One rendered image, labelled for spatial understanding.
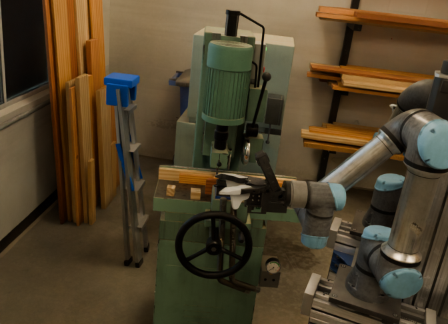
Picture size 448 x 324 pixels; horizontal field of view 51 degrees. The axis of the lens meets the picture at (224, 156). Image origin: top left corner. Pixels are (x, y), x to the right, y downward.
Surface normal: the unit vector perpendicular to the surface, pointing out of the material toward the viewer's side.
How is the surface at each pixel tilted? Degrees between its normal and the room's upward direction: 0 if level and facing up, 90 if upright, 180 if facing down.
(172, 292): 90
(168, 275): 90
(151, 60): 90
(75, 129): 87
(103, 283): 0
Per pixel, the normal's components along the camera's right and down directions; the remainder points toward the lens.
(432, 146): 0.07, 0.25
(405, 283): 0.05, 0.49
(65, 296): 0.11, -0.93
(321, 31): -0.12, 0.35
